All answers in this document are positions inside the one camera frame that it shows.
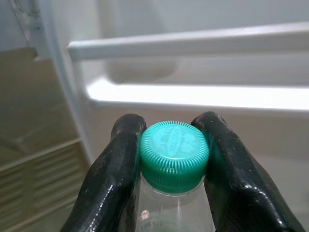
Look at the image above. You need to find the white door shelf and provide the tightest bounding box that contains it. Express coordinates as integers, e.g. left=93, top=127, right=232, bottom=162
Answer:
left=85, top=78, right=309, bottom=114

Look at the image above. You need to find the ribbed clear fridge shelf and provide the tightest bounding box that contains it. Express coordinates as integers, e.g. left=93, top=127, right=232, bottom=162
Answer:
left=0, top=139, right=94, bottom=225

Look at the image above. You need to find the clear bottle with teal cap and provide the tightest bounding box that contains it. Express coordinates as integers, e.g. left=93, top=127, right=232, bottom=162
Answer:
left=134, top=120, right=215, bottom=232

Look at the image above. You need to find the white door shelf rail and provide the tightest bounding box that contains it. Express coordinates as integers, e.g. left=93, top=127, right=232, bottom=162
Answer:
left=67, top=21, right=309, bottom=62

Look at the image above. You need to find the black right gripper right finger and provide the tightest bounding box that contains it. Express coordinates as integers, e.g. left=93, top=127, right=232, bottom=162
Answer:
left=190, top=111, right=307, bottom=232

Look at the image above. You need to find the grey fridge cabinet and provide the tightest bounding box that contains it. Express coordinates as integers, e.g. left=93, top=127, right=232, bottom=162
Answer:
left=0, top=0, right=94, bottom=232

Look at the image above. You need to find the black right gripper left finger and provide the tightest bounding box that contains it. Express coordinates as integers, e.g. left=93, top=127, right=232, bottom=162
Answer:
left=60, top=113, right=147, bottom=232

